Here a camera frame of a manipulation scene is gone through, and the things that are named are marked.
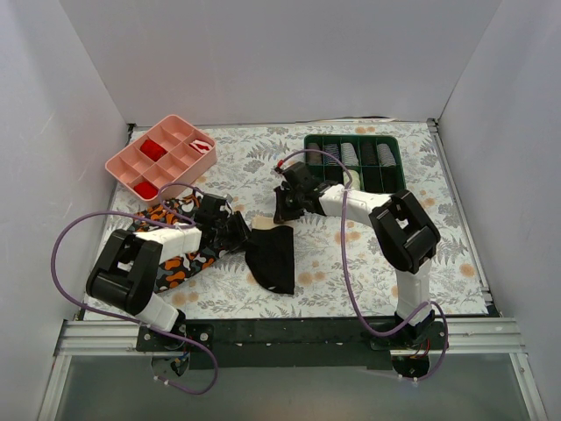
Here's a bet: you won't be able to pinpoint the black underwear beige waistband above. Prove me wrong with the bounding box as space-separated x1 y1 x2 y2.
245 216 295 296

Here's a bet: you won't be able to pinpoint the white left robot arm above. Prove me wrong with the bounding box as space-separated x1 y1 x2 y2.
86 195 251 351

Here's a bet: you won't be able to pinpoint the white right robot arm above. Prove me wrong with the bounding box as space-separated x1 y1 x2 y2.
273 161 441 349

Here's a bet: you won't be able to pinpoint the grey brown rolled socks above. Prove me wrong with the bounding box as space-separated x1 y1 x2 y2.
306 142 323 166

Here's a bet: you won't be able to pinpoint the black rolled socks front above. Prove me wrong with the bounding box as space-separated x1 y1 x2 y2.
323 166 344 184

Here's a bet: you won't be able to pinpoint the black rolled socks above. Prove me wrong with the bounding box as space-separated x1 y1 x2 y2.
323 166 344 184
360 141 377 166

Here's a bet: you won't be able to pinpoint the blue striped rolled socks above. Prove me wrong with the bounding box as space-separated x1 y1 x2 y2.
323 143 341 166

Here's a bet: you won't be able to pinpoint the cream rolled socks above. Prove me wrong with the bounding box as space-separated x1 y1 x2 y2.
343 169 361 191

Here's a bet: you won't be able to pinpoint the grey white rolled socks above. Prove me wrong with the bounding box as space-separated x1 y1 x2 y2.
340 142 359 167

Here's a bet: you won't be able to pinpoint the orange camouflage patterned garment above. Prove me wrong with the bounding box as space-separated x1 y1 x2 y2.
128 190 228 294

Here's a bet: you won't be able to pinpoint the black rolled socks back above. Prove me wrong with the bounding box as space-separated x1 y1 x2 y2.
360 141 377 166

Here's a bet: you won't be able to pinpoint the green compartment tray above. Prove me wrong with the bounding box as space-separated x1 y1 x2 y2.
304 134 405 194

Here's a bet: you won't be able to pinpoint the floral fern table mat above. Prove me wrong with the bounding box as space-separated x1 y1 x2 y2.
82 122 487 321

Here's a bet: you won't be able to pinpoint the red rolled garment front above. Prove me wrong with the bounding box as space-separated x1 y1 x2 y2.
132 181 159 201

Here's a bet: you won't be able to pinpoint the red white rolled garment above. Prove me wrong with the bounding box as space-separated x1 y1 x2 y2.
189 139 212 154

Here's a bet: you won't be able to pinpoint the white patterned rolled socks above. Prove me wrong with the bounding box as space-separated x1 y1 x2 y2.
377 143 397 167

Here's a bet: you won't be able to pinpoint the pink compartment tray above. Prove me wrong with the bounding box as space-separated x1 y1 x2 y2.
105 115 217 205

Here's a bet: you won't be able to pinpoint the red rolled garment back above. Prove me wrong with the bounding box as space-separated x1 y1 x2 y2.
139 139 167 161

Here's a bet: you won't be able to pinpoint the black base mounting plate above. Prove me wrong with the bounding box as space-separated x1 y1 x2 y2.
135 318 444 376

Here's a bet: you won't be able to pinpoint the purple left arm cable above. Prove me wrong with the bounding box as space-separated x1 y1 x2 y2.
51 182 220 396

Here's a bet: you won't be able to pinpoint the aluminium frame rail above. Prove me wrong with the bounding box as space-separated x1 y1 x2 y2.
54 317 547 420

